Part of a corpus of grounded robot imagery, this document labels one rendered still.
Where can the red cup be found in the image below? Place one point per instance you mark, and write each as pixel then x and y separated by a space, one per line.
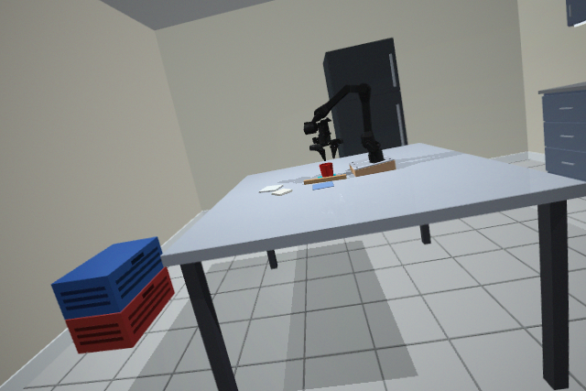
pixel 326 169

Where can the tan wooden plank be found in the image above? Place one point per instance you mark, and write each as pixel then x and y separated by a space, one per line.
pixel 319 180

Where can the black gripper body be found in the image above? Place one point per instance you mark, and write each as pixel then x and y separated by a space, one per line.
pixel 325 140

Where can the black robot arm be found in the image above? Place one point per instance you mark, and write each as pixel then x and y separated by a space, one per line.
pixel 364 89

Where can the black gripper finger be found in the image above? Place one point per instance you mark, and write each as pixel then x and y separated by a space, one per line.
pixel 333 150
pixel 322 153

